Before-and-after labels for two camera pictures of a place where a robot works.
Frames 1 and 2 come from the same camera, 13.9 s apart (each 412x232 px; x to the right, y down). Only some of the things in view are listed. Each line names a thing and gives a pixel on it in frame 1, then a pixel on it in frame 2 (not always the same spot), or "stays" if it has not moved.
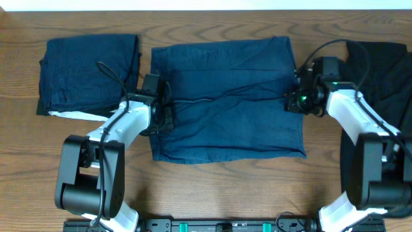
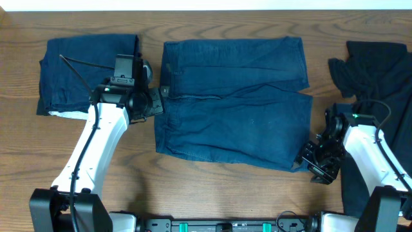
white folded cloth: [80, 115] stays
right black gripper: [293, 104] to [317, 164]
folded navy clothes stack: [93, 73] stays
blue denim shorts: [230, 100] stays
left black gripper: [166, 116] to [157, 100]
